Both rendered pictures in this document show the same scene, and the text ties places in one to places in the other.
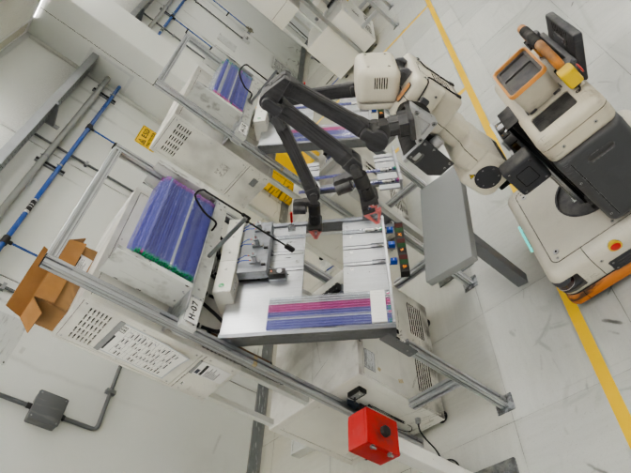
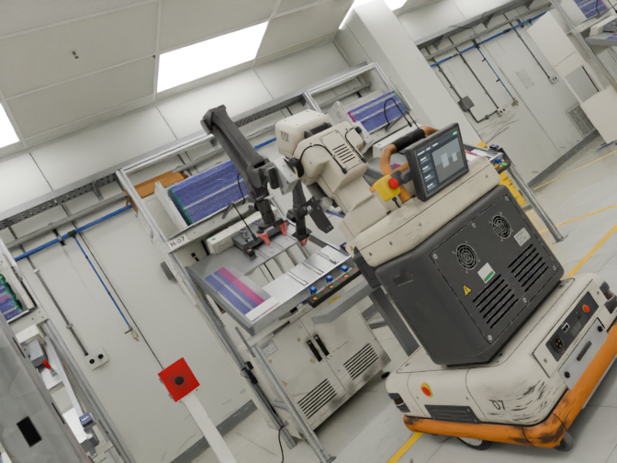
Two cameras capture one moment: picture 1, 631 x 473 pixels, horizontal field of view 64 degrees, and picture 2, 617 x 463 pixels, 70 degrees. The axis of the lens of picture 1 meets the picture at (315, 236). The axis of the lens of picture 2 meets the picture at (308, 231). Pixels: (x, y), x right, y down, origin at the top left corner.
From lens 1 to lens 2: 1.70 m
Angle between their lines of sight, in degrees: 39
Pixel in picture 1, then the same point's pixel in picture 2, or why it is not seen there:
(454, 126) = (342, 197)
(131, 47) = (389, 63)
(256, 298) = (226, 259)
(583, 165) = (390, 284)
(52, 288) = (141, 192)
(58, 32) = (350, 41)
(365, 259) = (302, 276)
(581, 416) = not seen: outside the picture
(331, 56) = (605, 118)
